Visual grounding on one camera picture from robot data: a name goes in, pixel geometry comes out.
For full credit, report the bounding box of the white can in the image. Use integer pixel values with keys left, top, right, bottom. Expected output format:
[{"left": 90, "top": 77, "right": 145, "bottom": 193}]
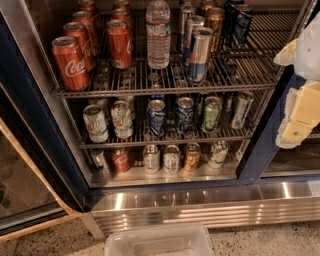
[
  {"left": 208, "top": 141, "right": 228, "bottom": 168},
  {"left": 143, "top": 144, "right": 160, "bottom": 174},
  {"left": 163, "top": 145, "right": 180, "bottom": 175}
]

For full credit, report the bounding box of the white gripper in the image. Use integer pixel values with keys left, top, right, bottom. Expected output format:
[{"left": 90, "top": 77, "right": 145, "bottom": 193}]
[{"left": 273, "top": 13, "right": 320, "bottom": 149}]

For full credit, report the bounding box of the back dark blue can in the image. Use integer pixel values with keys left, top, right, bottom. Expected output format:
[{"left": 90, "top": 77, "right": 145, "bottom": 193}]
[{"left": 224, "top": 0, "right": 244, "bottom": 43}]

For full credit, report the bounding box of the front left Coca-Cola can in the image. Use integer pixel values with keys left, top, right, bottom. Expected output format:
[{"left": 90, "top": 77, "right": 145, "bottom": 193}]
[{"left": 52, "top": 36, "right": 90, "bottom": 91}]

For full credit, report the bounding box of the right blue Pepsi can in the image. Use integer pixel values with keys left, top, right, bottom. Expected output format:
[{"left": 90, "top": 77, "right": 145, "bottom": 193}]
[{"left": 175, "top": 97, "right": 194, "bottom": 134}]

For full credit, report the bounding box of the wire shelf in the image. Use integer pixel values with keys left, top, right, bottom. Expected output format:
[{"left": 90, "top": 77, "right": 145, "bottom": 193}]
[
  {"left": 53, "top": 9, "right": 301, "bottom": 100},
  {"left": 80, "top": 90, "right": 265, "bottom": 149}
]

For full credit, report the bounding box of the red can bottom shelf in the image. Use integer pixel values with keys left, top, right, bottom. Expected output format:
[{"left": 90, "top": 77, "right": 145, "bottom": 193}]
[{"left": 111, "top": 147, "right": 130, "bottom": 172}]

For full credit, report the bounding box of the middle wire shelf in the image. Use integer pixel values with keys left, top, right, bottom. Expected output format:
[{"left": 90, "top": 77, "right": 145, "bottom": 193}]
[{"left": 80, "top": 90, "right": 265, "bottom": 149}]

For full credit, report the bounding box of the stainless steel fridge cabinet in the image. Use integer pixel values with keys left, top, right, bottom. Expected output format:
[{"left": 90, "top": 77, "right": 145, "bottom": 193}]
[{"left": 0, "top": 0, "right": 319, "bottom": 237}]

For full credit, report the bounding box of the right white can bottom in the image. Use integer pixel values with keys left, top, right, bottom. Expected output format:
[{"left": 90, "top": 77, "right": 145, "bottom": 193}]
[{"left": 208, "top": 141, "right": 228, "bottom": 168}]

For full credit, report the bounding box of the orange can bottom shelf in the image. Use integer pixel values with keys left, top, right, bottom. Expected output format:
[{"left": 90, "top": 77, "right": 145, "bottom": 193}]
[{"left": 184, "top": 143, "right": 201, "bottom": 172}]

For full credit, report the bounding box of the back left Coca-Cola can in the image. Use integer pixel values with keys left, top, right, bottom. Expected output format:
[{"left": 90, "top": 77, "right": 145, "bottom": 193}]
[{"left": 78, "top": 0, "right": 99, "bottom": 16}]

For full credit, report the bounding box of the left blue Pepsi can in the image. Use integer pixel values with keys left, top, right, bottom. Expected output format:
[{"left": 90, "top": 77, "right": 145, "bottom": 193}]
[{"left": 147, "top": 100, "right": 166, "bottom": 137}]

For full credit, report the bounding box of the front brown coffee can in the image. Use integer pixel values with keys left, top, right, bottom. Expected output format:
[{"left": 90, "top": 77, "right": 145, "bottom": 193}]
[{"left": 205, "top": 7, "right": 225, "bottom": 53}]

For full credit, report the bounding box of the silver can middle shelf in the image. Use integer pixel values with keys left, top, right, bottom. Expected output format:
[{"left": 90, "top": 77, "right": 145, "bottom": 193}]
[{"left": 231, "top": 91, "right": 254, "bottom": 129}]

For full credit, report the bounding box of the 7up can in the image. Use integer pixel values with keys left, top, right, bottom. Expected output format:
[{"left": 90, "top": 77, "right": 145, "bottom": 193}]
[
  {"left": 83, "top": 104, "right": 109, "bottom": 143},
  {"left": 111, "top": 100, "right": 133, "bottom": 139}
]

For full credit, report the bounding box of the back middle Coca-Cola can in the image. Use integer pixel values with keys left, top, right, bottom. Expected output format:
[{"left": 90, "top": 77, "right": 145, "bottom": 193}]
[{"left": 113, "top": 0, "right": 131, "bottom": 11}]

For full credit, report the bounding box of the coca-cola can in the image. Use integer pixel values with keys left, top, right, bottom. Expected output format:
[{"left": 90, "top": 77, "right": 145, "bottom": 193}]
[
  {"left": 63, "top": 22, "right": 95, "bottom": 72},
  {"left": 111, "top": 9, "right": 133, "bottom": 33},
  {"left": 78, "top": 0, "right": 99, "bottom": 16},
  {"left": 113, "top": 0, "right": 131, "bottom": 11},
  {"left": 73, "top": 11, "right": 100, "bottom": 56},
  {"left": 52, "top": 36, "right": 90, "bottom": 91},
  {"left": 107, "top": 19, "right": 132, "bottom": 69}
]

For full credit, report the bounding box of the left front 7UP can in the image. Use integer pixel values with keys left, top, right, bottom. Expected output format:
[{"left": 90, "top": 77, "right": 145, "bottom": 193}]
[{"left": 83, "top": 104, "right": 109, "bottom": 143}]

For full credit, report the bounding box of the red bull can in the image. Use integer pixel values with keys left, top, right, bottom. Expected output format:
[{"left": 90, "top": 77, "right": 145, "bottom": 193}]
[
  {"left": 183, "top": 15, "right": 205, "bottom": 66},
  {"left": 187, "top": 26, "right": 213, "bottom": 84},
  {"left": 177, "top": 3, "right": 195, "bottom": 53}
]

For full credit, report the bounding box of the front dark blue can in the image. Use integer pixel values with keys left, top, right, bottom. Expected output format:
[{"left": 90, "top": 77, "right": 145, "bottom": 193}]
[{"left": 231, "top": 4, "right": 253, "bottom": 49}]

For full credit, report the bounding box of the left white can bottom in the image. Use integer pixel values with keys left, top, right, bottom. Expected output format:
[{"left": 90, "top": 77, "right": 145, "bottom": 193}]
[{"left": 143, "top": 144, "right": 160, "bottom": 174}]

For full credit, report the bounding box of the back brown coffee can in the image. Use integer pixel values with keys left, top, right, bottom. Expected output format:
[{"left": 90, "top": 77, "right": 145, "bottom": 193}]
[{"left": 199, "top": 0, "right": 217, "bottom": 16}]

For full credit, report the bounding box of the clear plastic water bottle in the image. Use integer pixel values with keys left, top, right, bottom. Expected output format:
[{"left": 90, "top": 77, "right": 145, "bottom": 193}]
[{"left": 146, "top": 0, "right": 171, "bottom": 69}]

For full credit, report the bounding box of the front middle Coca-Cola can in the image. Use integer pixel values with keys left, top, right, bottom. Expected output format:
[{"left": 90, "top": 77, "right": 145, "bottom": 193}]
[{"left": 107, "top": 19, "right": 132, "bottom": 69}]

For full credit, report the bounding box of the clear plastic bin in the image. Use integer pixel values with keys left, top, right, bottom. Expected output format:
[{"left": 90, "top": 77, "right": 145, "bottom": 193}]
[{"left": 104, "top": 223, "right": 215, "bottom": 256}]

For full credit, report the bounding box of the brown coffee can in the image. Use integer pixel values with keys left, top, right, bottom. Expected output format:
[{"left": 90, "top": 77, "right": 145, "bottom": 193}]
[
  {"left": 199, "top": 0, "right": 217, "bottom": 16},
  {"left": 205, "top": 7, "right": 225, "bottom": 53}
]

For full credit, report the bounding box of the open fridge glass door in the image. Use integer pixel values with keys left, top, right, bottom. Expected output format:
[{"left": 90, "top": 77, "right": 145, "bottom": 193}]
[{"left": 0, "top": 14, "right": 81, "bottom": 242}]

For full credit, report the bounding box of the slim silver can bottom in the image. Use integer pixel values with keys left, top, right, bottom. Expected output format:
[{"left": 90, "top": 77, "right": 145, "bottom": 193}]
[{"left": 89, "top": 148, "right": 109, "bottom": 175}]

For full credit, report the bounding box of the blue pepsi can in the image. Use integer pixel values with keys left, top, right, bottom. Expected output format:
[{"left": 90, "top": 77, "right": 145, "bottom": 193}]
[
  {"left": 175, "top": 97, "right": 194, "bottom": 134},
  {"left": 147, "top": 100, "right": 166, "bottom": 137}
]

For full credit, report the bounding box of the green soda can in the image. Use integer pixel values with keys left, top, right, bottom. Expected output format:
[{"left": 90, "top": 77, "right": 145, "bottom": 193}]
[{"left": 201, "top": 96, "right": 222, "bottom": 133}]

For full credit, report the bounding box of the top wire shelf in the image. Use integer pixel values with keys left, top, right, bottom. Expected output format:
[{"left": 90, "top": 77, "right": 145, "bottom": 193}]
[{"left": 53, "top": 9, "right": 301, "bottom": 100}]

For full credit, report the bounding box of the dark blue can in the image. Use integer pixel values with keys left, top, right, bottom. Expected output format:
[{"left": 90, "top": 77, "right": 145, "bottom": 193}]
[
  {"left": 224, "top": 0, "right": 244, "bottom": 43},
  {"left": 231, "top": 4, "right": 253, "bottom": 49}
]

